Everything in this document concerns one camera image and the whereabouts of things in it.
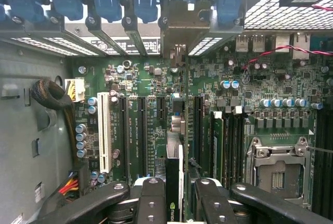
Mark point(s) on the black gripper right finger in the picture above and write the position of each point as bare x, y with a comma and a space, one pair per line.
213, 203

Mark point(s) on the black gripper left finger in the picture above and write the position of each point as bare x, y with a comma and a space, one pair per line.
153, 203

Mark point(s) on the long black expansion slot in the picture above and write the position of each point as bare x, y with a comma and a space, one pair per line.
199, 135
124, 135
142, 135

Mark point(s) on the metal CPU socket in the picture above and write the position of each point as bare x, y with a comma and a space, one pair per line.
275, 172

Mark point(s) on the white expansion slot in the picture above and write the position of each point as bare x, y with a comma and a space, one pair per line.
104, 130

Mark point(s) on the short black expansion slot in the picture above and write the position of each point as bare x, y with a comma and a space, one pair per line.
161, 108

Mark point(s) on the thin socket locking lever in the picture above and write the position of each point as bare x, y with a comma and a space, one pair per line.
321, 149

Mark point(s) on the green motherboard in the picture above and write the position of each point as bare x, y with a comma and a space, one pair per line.
203, 78

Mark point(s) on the white power connector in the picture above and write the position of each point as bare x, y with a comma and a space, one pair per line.
76, 89

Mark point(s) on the grey power supply unit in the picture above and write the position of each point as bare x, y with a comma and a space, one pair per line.
26, 130

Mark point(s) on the silver USB port block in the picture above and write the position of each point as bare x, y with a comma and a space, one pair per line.
258, 43
242, 43

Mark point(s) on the silver network port block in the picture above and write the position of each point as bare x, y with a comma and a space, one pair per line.
300, 46
282, 43

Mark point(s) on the black open PC case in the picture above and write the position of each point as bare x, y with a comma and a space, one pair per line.
273, 18

